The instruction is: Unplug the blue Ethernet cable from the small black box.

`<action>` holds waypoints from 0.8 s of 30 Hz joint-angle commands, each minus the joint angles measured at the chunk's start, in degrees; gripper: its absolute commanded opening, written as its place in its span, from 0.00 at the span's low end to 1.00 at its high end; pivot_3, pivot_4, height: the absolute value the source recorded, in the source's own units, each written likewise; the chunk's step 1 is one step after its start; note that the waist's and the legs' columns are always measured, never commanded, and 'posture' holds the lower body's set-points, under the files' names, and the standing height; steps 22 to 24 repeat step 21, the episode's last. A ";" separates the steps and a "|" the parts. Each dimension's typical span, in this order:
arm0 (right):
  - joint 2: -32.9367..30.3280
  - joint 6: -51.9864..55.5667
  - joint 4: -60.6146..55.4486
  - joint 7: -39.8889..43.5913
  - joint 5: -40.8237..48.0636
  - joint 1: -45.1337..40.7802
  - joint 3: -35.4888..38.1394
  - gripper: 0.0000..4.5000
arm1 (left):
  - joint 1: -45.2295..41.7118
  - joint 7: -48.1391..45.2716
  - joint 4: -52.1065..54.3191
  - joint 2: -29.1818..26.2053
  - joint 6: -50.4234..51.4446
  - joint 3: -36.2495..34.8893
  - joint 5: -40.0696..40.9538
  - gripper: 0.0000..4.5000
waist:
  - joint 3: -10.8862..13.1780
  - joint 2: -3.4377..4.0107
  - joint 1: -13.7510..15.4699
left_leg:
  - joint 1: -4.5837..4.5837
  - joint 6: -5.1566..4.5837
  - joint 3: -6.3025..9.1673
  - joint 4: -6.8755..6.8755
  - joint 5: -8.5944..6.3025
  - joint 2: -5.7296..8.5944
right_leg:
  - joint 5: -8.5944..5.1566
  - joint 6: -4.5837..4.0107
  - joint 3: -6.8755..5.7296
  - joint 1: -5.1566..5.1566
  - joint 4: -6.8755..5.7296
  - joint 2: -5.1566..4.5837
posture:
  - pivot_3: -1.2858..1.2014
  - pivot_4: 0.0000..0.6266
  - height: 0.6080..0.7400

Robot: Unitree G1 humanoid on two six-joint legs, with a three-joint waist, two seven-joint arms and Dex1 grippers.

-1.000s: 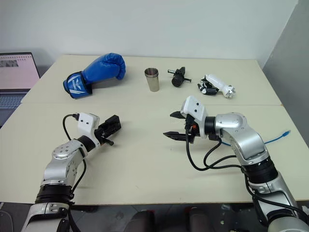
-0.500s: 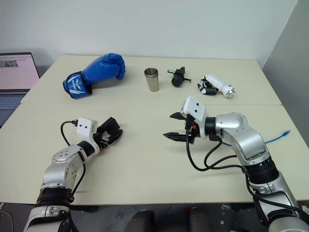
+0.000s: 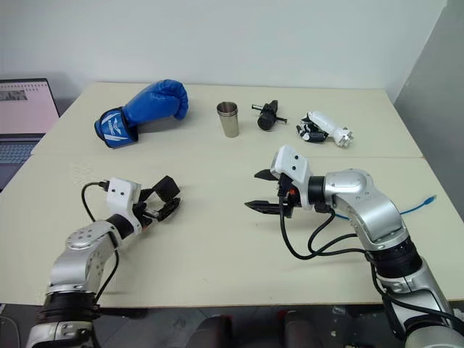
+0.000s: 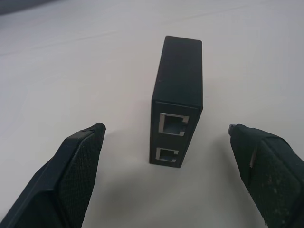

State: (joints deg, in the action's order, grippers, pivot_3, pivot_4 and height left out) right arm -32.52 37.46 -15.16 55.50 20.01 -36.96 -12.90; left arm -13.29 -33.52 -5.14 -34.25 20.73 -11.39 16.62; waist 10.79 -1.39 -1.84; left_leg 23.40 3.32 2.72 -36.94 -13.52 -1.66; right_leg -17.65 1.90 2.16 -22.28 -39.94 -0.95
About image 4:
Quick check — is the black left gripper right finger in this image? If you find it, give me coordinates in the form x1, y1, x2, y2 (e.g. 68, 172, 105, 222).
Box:
227, 123, 304, 228

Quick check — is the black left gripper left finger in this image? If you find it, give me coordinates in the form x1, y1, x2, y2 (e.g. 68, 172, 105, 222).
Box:
0, 122, 107, 228

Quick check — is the small black Ethernet box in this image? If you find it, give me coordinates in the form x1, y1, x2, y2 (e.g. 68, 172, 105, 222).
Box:
148, 35, 204, 169

